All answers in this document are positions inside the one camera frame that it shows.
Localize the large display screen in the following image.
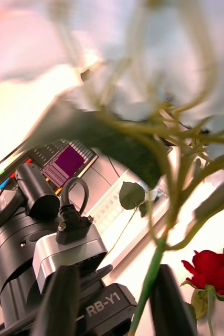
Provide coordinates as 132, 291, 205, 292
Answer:
0, 139, 99, 196

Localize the red artificial rose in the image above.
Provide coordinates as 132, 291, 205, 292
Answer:
181, 249, 224, 336

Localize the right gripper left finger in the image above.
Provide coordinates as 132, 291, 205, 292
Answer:
30, 265, 81, 336

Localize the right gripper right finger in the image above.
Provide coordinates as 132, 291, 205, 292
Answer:
150, 264, 198, 336

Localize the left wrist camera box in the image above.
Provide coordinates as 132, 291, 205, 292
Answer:
32, 230, 109, 295

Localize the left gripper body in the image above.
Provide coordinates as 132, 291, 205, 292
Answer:
76, 280, 138, 336

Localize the loose green leaf twig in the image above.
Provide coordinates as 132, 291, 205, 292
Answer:
108, 181, 167, 253

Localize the shallow white box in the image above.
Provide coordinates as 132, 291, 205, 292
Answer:
87, 154, 175, 268

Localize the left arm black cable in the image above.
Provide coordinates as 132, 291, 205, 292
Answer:
55, 177, 94, 245

